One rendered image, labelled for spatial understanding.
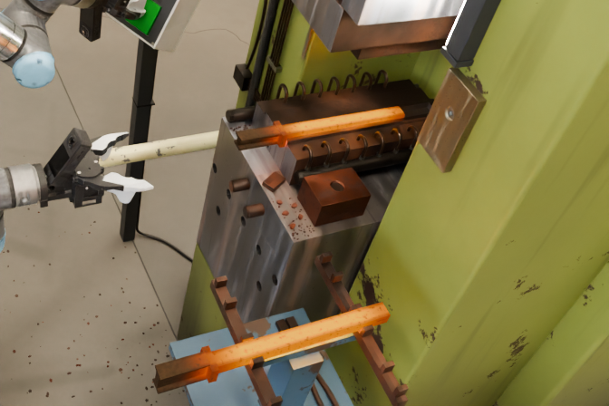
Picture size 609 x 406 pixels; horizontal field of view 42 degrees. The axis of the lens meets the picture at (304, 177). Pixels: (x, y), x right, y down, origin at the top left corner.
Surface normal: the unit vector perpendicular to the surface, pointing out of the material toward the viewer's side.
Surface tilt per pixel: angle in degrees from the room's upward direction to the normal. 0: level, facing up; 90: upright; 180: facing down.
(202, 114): 0
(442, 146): 90
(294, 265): 90
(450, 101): 90
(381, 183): 0
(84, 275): 0
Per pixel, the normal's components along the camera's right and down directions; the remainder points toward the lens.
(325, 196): 0.22, -0.69
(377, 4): 0.44, 0.70
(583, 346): -0.87, 0.18
